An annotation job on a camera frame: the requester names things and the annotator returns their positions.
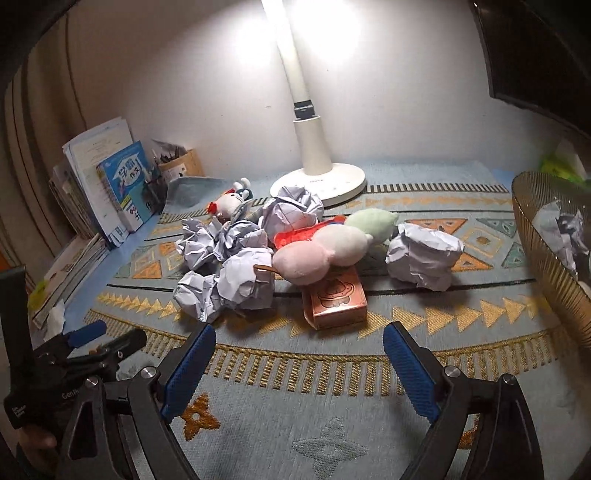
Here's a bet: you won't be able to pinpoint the white and red plush toy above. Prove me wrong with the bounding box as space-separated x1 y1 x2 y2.
208 178 254 225

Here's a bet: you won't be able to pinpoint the grey plaid cloth pouch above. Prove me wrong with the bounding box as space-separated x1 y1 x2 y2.
229 199 269 225

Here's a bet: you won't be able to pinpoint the blue book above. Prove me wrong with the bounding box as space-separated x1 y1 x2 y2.
96 141 160 233

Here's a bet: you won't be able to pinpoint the green tissue packet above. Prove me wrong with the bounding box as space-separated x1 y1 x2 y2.
540 138 591 183

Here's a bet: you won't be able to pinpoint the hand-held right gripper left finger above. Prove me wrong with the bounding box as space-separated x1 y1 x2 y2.
58 323 218 480

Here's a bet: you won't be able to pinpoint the patterned woven mat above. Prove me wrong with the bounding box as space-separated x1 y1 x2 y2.
83 159 591 480

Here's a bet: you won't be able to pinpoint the row of standing books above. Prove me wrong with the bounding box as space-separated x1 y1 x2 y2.
48 161 109 241

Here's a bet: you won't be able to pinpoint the bunch of pens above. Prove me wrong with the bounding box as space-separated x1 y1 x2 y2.
147 147 169 185

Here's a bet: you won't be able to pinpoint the red snack packet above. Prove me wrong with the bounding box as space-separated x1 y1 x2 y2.
272 215 347 250

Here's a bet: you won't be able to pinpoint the white paper booklets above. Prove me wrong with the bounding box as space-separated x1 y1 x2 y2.
62 117 134 245

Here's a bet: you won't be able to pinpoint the black mesh pen holder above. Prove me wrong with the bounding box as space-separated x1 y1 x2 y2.
143 173 168 215

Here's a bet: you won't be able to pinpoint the pink white green plush toy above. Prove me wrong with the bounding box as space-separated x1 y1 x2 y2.
271 208 400 284

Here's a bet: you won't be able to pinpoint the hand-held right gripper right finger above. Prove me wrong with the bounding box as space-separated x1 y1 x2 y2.
382 322 546 480

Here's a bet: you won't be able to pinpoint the black monitor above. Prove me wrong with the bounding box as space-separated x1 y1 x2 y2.
471 0 591 134

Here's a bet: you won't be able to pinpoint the white tissue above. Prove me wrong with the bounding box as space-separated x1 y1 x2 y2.
46 300 68 335

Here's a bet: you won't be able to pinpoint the pink cardboard box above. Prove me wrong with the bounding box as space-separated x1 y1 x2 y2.
302 265 369 330

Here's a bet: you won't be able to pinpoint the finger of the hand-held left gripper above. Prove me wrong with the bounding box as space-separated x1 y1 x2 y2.
69 329 147 372
34 320 108 365

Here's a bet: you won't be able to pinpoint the gold wire basket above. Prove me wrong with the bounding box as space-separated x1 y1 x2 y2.
511 171 591 352

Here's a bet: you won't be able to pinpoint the person's left hand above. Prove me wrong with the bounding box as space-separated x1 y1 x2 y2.
16 425 60 455

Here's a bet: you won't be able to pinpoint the white paper ball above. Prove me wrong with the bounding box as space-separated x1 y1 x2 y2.
175 218 221 271
213 220 269 259
531 199 561 241
173 270 227 324
554 208 591 278
385 223 465 292
217 247 275 311
261 185 325 236

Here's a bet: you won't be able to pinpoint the stack of flat books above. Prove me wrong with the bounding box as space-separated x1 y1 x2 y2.
28 233 112 324

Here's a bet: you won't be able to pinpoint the white desk lamp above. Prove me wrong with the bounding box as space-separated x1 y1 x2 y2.
259 0 368 207

